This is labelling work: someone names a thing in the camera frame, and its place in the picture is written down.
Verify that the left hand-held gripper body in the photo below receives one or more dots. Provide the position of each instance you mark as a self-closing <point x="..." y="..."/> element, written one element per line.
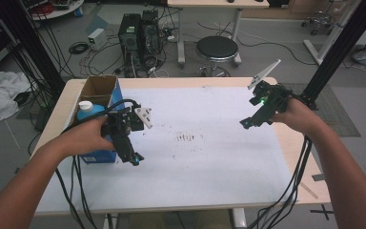
<point x="120" y="124"/>

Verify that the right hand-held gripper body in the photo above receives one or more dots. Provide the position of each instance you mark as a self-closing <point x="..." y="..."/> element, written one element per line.
<point x="274" y="98"/>

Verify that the blue bottle with white cap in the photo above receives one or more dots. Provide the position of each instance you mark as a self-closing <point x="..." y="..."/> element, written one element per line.
<point x="89" y="112"/>

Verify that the blue cardboard box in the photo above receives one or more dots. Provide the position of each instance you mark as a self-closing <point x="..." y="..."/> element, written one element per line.
<point x="97" y="84"/>

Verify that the person's right hand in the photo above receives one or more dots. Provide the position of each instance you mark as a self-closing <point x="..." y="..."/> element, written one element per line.
<point x="298" y="116"/>

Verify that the person's left hand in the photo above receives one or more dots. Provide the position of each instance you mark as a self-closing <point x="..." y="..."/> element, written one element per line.
<point x="89" y="138"/>

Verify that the white table mat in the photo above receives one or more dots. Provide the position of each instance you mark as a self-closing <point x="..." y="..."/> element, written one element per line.
<point x="187" y="178"/>

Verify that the grey floor mat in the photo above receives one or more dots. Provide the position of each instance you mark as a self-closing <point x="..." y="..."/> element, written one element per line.
<point x="336" y="108"/>

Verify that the black round stool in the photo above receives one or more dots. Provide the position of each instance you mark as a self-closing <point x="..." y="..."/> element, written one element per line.
<point x="217" y="47"/>

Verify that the grey tape strip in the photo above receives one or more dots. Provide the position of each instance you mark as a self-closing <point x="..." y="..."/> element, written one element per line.
<point x="318" y="177"/>

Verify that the black computer tower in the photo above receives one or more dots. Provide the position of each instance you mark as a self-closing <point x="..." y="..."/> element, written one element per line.
<point x="129" y="38"/>
<point x="151" y="31"/>

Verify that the small white box device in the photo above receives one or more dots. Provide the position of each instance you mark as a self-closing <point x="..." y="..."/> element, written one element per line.
<point x="97" y="38"/>

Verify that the office chair base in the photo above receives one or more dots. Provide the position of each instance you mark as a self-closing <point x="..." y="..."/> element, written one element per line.
<point x="319" y="20"/>

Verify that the white metal stand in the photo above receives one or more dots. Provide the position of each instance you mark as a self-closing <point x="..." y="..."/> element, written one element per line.
<point x="336" y="31"/>

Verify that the black tape cross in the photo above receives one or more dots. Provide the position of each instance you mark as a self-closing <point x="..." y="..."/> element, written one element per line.
<point x="323" y="211"/>

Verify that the white desk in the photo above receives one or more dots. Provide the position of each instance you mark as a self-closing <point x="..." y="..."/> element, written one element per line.
<point x="216" y="3"/>

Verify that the white cloth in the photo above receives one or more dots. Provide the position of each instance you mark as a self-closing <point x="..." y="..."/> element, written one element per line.
<point x="0" y="95"/>

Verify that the round white table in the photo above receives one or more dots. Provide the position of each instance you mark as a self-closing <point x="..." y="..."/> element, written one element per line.
<point x="63" y="11"/>

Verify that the black metal frame post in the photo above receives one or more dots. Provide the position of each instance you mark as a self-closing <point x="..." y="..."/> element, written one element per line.
<point x="346" y="41"/>
<point x="35" y="41"/>

